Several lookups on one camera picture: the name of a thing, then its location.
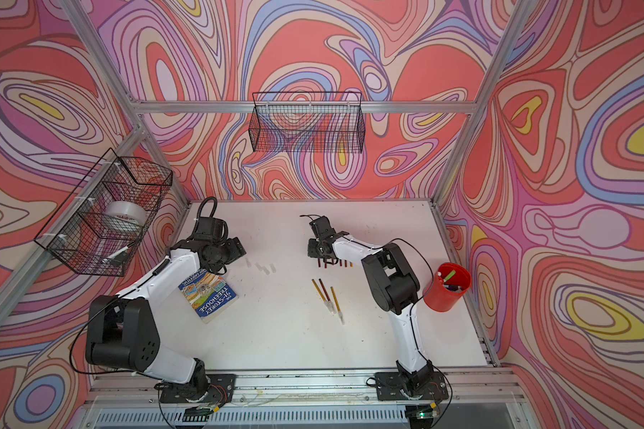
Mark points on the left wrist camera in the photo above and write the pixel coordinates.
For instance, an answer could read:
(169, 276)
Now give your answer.
(210, 229)

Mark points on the red plastic cup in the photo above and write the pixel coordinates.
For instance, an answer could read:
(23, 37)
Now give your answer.
(450, 284)

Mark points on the grey duct tape roll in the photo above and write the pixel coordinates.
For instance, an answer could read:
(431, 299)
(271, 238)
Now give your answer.
(124, 217)

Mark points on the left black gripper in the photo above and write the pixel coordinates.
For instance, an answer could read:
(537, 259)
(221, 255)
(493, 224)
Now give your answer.
(236, 249)

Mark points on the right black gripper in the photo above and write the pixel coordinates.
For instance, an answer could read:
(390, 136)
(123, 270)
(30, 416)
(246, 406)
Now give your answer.
(312, 253)

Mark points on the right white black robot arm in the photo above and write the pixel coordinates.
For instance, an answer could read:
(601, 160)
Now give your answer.
(395, 288)

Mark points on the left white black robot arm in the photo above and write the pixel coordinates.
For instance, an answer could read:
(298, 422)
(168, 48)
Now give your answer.
(122, 331)

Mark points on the small object in left basket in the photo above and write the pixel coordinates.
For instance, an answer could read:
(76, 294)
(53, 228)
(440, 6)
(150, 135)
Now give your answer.
(118, 258)

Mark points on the black wire basket left wall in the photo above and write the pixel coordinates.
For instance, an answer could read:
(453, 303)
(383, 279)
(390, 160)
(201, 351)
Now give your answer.
(75, 235)

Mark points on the yellow knife group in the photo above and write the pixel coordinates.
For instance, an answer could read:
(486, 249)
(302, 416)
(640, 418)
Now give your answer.
(323, 296)

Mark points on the blue treehouse paperback book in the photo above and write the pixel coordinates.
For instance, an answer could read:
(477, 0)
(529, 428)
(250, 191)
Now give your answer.
(207, 294)

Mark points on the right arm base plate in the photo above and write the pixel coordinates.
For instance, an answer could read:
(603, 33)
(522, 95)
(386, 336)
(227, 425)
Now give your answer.
(391, 386)

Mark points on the black wire basket back wall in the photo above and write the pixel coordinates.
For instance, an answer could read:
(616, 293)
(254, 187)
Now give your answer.
(307, 122)

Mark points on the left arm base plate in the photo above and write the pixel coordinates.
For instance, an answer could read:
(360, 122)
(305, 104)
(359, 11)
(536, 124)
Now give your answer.
(216, 389)

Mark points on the black wire basket wall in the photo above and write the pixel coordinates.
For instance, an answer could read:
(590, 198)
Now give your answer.
(75, 235)
(307, 122)

